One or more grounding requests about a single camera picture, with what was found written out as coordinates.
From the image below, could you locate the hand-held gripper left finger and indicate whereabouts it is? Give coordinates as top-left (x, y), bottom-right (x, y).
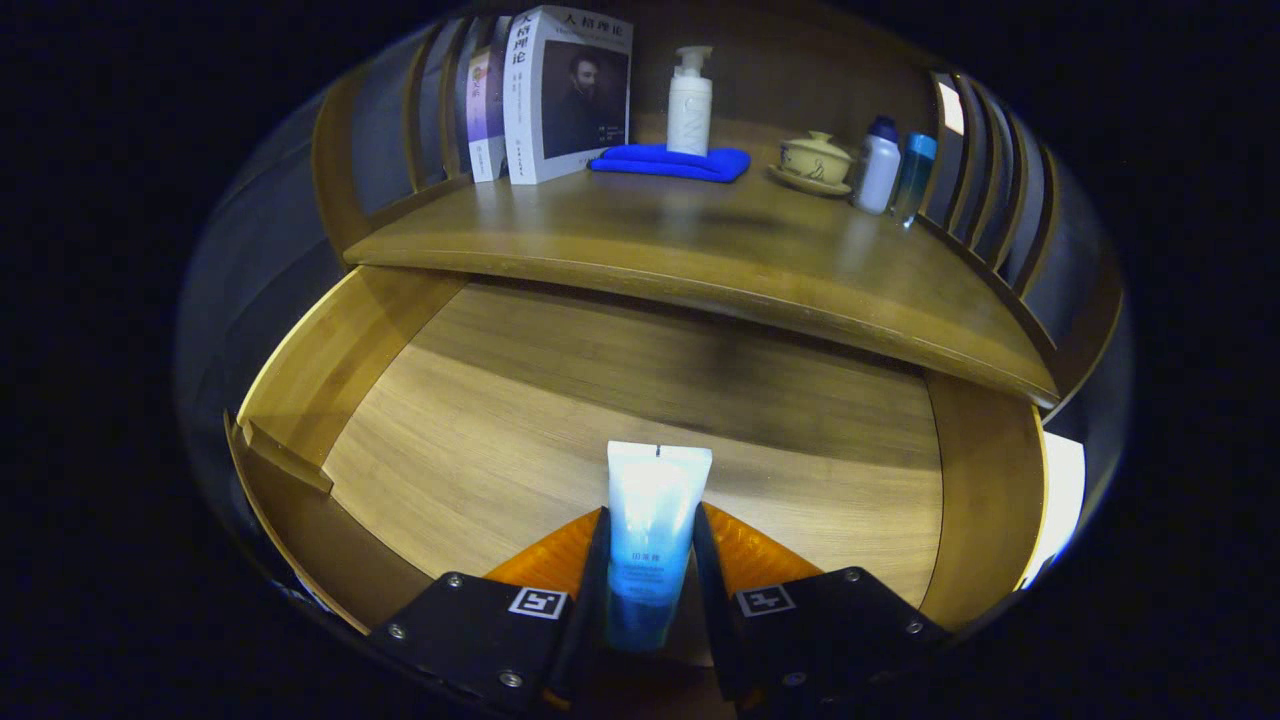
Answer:
top-left (365, 505), bottom-right (613, 716)

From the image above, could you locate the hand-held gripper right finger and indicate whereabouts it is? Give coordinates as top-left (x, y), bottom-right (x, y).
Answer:
top-left (692, 502), bottom-right (953, 719)

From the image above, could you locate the blue cosmetic tube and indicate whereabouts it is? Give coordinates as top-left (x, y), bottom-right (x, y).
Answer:
top-left (605, 440), bottom-right (714, 653)

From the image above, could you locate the wooden drawer with black knob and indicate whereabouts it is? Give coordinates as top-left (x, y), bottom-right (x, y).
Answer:
top-left (225, 262), bottom-right (1051, 641)

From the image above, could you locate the wooden countertop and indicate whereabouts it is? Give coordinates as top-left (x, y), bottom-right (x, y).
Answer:
top-left (342, 115), bottom-right (1061, 409)

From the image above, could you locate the wooden cabinet with slatted sides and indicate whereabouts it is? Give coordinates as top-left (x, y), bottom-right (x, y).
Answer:
top-left (310, 0), bottom-right (1126, 421)

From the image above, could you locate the yellow saucer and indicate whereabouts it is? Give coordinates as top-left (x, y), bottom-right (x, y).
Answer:
top-left (766, 163), bottom-right (853, 198)

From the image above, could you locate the blue folded cloth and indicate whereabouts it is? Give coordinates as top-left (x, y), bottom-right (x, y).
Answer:
top-left (588, 143), bottom-right (752, 184)

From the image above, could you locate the yellow lidded teacup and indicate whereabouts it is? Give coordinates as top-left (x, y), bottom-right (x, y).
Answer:
top-left (778, 130), bottom-right (853, 185)

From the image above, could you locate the white bottle with blue cap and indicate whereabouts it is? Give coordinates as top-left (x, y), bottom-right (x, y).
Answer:
top-left (852, 115), bottom-right (902, 216)

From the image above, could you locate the teal clear bottle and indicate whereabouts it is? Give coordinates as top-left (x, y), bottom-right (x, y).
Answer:
top-left (890, 132), bottom-right (939, 229)

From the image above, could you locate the white pump bottle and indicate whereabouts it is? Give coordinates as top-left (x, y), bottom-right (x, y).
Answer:
top-left (667, 45), bottom-right (714, 157)

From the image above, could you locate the purple book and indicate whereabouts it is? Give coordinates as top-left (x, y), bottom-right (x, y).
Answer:
top-left (466, 45), bottom-right (509, 184)

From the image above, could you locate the white book with portrait cover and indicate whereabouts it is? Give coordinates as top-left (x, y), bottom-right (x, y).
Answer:
top-left (502, 5), bottom-right (635, 186)

